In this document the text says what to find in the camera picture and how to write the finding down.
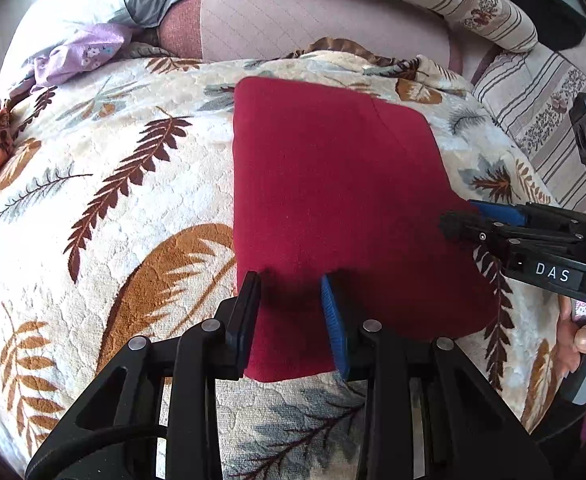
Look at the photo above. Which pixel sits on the leaf print plush blanket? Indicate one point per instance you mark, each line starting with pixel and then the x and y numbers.
pixel 123 170

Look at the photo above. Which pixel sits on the white pillow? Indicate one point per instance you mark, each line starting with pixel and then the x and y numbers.
pixel 48 20

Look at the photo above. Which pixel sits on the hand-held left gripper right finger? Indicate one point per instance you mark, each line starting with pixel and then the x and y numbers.
pixel 333 325

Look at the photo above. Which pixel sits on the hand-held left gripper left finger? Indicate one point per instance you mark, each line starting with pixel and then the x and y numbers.
pixel 245 330

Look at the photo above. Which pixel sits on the purple floral cloth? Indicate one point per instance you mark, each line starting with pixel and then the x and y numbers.
pixel 78 52

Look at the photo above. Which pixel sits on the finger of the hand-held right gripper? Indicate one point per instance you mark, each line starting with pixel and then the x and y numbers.
pixel 503 212
pixel 473 232

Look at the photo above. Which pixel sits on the dark red garment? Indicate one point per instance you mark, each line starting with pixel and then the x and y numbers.
pixel 333 160

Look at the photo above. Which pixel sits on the pink quilted bed sheet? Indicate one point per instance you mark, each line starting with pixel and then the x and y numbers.
pixel 298 15

